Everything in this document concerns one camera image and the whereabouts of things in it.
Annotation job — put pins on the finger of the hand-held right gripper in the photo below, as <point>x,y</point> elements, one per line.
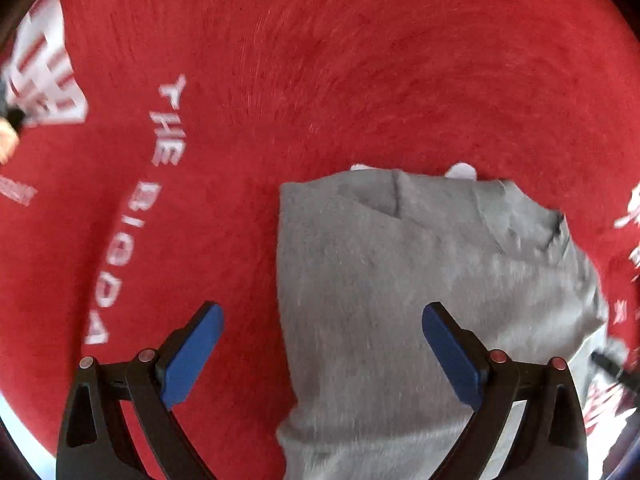
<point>612,366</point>

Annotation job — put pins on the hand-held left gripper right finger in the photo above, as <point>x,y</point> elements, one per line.
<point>452,355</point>

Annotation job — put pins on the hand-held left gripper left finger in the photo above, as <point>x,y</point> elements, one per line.
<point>192,350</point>

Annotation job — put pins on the grey small garment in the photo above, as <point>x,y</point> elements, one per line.
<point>375,260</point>

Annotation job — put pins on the tan object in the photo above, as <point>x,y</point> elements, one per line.
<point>6,142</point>

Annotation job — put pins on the red printed blanket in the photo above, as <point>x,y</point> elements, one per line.
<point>350,60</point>

